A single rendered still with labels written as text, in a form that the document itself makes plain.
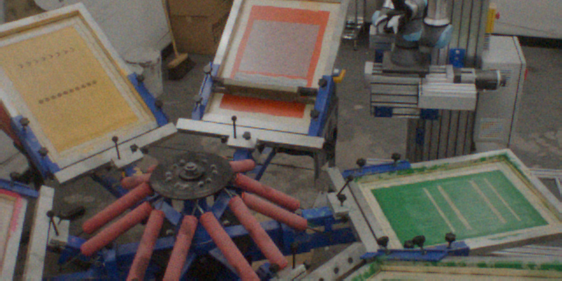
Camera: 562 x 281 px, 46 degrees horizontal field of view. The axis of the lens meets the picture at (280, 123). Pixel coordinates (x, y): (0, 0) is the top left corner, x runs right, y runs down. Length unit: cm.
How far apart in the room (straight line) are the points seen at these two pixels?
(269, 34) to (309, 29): 20
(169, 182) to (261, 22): 123
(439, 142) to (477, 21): 71
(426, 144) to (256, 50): 110
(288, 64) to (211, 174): 94
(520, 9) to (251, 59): 391
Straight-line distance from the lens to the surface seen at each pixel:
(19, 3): 464
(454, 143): 368
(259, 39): 326
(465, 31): 339
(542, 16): 669
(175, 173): 240
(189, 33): 649
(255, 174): 304
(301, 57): 315
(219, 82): 311
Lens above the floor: 265
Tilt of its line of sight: 30 degrees down
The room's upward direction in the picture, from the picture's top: 2 degrees counter-clockwise
